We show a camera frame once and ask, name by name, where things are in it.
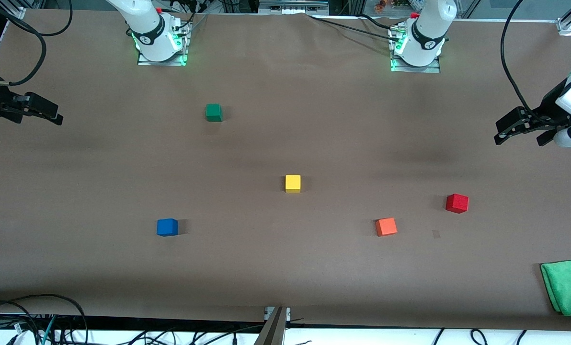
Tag red wooden block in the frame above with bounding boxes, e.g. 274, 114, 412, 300
445, 193, 469, 214

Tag blue wooden block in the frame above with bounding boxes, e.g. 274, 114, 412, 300
157, 218, 179, 237

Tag green microfibre cloth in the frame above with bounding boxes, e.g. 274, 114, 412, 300
540, 259, 571, 317

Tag orange wooden block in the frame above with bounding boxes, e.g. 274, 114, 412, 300
375, 217, 398, 238

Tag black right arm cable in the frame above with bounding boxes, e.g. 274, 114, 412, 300
0, 0, 73, 88

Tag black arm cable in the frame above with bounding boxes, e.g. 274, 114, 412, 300
0, 0, 73, 88
500, 0, 557, 126

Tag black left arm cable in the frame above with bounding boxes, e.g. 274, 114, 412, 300
500, 0, 557, 126

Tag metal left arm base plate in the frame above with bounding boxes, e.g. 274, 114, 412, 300
389, 25, 441, 74

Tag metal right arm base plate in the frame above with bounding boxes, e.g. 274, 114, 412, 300
137, 18, 190, 67

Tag black cables at arm base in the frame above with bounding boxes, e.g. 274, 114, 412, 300
163, 0, 209, 36

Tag black base power cable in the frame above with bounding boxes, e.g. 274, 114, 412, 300
308, 15, 397, 42
360, 13, 401, 32

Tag long looping black cable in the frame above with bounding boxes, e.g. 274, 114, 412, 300
0, 294, 89, 345

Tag teal cable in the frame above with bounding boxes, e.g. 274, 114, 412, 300
40, 314, 57, 345

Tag grey metal rail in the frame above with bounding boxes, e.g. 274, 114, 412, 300
258, 0, 330, 16

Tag metal camera mount pole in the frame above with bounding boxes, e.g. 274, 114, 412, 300
253, 306, 291, 345

